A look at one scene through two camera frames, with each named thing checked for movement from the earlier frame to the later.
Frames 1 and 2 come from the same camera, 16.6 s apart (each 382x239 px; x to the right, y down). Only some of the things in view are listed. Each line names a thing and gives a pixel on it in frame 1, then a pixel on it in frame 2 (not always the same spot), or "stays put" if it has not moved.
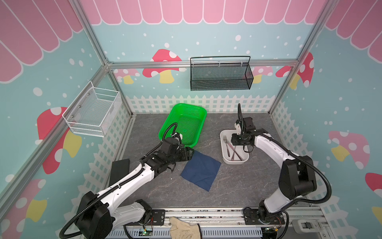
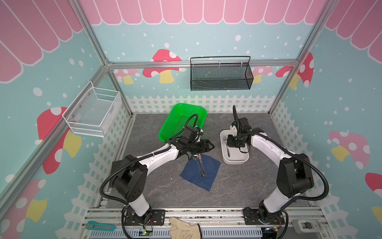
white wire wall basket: (91, 111) stays put
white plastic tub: (232, 154) stays put
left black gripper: (186, 154) → (203, 148)
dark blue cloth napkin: (201, 170) stays put
